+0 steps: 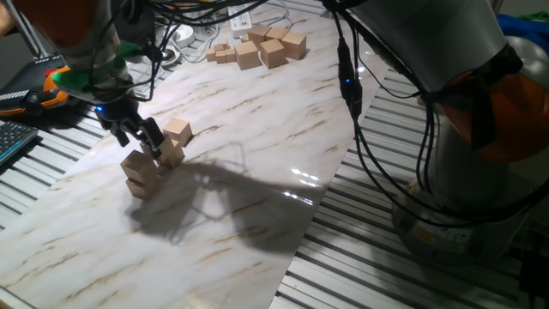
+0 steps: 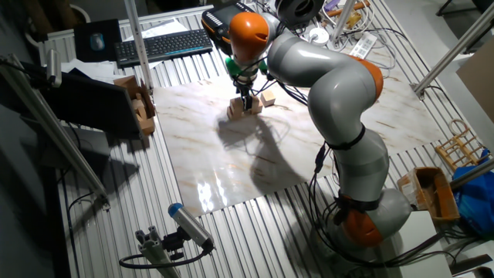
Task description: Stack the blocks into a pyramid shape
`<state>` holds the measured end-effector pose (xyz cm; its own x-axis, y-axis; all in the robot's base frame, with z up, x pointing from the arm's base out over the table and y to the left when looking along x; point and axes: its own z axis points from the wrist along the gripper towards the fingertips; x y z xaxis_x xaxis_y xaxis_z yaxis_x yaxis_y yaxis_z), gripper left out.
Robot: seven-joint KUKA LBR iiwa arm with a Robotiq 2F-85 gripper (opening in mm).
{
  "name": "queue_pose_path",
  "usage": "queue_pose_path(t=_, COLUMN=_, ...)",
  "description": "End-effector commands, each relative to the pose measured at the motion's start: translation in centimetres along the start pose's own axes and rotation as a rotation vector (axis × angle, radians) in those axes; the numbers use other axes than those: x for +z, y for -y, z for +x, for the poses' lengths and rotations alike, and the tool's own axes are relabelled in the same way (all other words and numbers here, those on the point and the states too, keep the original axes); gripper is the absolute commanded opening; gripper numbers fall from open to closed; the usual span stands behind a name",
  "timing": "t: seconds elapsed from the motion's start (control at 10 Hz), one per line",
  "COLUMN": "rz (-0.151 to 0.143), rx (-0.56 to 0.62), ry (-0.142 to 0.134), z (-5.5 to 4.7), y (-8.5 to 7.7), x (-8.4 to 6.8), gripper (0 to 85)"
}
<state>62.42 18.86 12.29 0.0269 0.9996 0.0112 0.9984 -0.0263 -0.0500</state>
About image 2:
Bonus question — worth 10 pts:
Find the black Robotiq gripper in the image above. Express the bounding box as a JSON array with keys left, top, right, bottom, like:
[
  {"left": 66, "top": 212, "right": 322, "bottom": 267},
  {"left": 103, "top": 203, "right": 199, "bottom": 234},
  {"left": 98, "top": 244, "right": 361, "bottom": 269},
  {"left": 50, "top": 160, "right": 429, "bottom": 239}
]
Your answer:
[{"left": 234, "top": 81, "right": 255, "bottom": 112}]

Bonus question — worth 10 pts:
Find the white marble pattern sheet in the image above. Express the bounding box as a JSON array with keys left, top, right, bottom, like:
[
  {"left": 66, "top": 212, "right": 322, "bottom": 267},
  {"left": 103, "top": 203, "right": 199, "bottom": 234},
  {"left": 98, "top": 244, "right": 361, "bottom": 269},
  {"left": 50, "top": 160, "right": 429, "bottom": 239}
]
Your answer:
[{"left": 153, "top": 46, "right": 448, "bottom": 218}]

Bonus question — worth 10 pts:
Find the orange black teach pendant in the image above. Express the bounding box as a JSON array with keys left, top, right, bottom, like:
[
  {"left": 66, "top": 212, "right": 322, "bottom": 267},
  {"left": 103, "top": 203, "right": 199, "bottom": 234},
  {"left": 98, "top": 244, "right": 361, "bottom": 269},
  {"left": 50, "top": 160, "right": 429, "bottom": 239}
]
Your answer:
[{"left": 200, "top": 1, "right": 256, "bottom": 56}]

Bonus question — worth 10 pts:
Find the black computer keyboard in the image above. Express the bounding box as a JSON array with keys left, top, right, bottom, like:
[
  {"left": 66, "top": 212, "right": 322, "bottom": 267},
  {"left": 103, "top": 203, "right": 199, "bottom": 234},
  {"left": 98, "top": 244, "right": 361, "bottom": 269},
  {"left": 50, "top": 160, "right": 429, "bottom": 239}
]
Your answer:
[{"left": 114, "top": 29, "right": 215, "bottom": 70}]

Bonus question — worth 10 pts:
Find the white round socket hub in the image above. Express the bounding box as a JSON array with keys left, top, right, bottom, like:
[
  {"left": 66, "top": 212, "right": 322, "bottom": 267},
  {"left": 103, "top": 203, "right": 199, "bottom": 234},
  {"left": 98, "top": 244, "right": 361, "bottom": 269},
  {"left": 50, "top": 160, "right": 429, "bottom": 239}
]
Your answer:
[{"left": 308, "top": 26, "right": 330, "bottom": 47}]

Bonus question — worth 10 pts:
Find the black round fan housing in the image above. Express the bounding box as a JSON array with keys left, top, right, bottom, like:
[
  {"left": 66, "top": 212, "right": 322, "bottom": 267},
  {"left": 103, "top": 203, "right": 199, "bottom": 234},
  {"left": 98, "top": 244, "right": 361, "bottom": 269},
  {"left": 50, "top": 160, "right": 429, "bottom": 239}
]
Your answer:
[{"left": 273, "top": 0, "right": 327, "bottom": 30}]

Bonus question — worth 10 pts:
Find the open cardboard box with wood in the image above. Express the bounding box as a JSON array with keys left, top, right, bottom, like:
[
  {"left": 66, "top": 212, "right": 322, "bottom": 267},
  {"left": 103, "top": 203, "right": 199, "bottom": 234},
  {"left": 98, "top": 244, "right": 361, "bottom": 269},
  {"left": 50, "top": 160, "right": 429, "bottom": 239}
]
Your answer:
[{"left": 113, "top": 75, "right": 157, "bottom": 137}]

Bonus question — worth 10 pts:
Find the upright aluminium strut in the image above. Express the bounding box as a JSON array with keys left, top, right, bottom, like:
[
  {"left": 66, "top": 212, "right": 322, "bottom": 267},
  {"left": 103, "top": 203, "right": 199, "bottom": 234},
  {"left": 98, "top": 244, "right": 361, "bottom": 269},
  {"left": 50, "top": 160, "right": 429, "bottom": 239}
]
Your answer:
[{"left": 123, "top": 0, "right": 155, "bottom": 96}]

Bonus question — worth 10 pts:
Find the white power strip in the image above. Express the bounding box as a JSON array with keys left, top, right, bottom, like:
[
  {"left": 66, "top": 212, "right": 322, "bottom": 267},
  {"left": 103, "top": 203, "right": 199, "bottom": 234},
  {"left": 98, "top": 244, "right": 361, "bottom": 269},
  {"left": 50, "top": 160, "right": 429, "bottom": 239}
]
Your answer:
[{"left": 348, "top": 32, "right": 378, "bottom": 60}]

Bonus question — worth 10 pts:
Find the wooden stick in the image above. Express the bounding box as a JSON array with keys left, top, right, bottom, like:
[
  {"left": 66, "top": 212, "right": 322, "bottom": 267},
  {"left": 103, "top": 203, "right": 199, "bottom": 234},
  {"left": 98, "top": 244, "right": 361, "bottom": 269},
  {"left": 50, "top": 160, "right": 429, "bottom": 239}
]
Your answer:
[{"left": 327, "top": 0, "right": 372, "bottom": 19}]

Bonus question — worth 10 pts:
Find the black mouse pad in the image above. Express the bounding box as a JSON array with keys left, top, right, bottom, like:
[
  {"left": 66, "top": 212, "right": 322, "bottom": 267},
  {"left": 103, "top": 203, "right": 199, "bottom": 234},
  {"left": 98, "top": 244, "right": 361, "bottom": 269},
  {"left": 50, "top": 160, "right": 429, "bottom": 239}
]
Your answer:
[{"left": 73, "top": 18, "right": 124, "bottom": 63}]

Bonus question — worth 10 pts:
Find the black flat monitor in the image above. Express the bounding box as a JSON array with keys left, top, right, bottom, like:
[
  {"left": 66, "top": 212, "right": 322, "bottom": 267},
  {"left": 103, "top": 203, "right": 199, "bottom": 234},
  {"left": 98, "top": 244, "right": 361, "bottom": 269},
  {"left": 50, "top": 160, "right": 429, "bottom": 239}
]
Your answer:
[{"left": 21, "top": 61, "right": 144, "bottom": 141}]

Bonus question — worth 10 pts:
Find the dark computer mouse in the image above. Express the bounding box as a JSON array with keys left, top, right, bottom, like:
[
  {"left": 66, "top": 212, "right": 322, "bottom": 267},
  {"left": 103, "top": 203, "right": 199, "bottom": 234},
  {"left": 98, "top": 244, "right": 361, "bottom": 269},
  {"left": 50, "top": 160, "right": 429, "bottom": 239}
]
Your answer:
[{"left": 89, "top": 32, "right": 106, "bottom": 52}]

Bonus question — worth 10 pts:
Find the short aluminium profile stand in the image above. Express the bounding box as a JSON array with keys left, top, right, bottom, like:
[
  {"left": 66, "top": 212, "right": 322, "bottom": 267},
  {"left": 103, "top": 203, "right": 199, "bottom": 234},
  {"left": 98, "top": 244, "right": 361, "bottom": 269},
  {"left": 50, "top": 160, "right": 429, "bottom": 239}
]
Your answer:
[{"left": 134, "top": 225, "right": 182, "bottom": 278}]

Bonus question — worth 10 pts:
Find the long diagonal aluminium strut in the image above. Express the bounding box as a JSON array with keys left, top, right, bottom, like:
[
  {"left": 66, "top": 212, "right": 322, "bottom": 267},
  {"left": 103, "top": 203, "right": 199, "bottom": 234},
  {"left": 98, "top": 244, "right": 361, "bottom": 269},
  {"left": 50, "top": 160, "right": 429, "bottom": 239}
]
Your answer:
[{"left": 0, "top": 53, "right": 112, "bottom": 212}]

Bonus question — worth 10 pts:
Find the small wooden rack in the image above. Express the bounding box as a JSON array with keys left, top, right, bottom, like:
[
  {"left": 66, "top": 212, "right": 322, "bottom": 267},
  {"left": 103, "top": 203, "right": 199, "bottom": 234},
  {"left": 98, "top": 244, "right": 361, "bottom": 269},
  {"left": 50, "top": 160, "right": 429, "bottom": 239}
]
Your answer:
[{"left": 435, "top": 118, "right": 492, "bottom": 174}]

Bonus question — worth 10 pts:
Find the brown cardboard box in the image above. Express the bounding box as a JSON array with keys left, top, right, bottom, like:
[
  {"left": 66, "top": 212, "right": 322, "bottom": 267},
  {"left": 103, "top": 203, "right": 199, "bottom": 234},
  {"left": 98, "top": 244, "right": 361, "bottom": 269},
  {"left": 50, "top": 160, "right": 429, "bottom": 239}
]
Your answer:
[{"left": 396, "top": 165, "right": 461, "bottom": 225}]

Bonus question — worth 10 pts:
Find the white box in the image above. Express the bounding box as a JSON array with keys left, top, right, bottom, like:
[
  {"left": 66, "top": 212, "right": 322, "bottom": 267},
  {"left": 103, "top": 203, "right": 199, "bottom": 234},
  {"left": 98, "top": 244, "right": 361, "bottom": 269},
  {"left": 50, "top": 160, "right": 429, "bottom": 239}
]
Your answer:
[{"left": 391, "top": 210, "right": 455, "bottom": 278}]

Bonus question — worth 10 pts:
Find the flat cardboard sheet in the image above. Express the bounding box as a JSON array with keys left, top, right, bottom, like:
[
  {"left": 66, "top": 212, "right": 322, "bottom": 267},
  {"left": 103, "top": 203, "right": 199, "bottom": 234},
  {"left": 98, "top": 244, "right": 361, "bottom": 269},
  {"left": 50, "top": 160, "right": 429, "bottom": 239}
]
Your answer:
[{"left": 455, "top": 36, "right": 494, "bottom": 125}]

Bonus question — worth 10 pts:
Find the low aluminium strut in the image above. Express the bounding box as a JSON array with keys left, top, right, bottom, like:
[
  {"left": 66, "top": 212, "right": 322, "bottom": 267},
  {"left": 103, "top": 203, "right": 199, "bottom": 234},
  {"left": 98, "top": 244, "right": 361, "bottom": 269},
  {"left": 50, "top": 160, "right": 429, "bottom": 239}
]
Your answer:
[{"left": 449, "top": 157, "right": 494, "bottom": 191}]

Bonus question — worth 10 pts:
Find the blue fabric bag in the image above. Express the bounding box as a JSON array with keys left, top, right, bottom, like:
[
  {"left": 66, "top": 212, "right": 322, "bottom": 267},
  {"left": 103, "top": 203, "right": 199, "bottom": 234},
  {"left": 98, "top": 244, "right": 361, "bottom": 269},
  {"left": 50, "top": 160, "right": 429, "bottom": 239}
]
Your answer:
[{"left": 451, "top": 148, "right": 494, "bottom": 237}]

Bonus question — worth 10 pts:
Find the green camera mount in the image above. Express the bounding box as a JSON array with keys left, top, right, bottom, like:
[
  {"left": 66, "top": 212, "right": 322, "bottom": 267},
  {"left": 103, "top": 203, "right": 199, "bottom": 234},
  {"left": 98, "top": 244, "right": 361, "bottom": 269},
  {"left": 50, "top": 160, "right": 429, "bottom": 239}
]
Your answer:
[{"left": 225, "top": 56, "right": 269, "bottom": 79}]

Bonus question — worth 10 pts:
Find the silver camera with blue end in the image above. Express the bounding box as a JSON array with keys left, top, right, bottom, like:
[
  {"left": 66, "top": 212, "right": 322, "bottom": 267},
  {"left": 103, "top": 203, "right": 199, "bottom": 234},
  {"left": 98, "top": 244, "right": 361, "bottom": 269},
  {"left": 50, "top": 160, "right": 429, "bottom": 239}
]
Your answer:
[{"left": 167, "top": 202, "right": 216, "bottom": 252}]

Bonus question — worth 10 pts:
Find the black camera clamp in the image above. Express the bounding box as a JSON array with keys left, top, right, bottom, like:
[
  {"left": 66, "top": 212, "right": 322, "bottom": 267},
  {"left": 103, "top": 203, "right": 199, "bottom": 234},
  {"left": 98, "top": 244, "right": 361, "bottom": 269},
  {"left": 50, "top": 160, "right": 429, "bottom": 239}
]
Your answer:
[{"left": 161, "top": 227, "right": 190, "bottom": 262}]

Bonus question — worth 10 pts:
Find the silver camera on strut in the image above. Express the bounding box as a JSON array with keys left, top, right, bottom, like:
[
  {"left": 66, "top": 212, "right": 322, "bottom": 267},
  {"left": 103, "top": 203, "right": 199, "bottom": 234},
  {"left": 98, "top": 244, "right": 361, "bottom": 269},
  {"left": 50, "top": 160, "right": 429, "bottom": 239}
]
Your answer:
[{"left": 45, "top": 48, "right": 63, "bottom": 89}]

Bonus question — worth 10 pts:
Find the aluminium profile post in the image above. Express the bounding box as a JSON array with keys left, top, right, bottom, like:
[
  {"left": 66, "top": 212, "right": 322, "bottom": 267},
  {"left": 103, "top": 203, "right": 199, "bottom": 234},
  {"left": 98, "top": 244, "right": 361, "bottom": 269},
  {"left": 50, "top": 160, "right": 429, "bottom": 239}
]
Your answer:
[{"left": 410, "top": 2, "right": 494, "bottom": 98}]

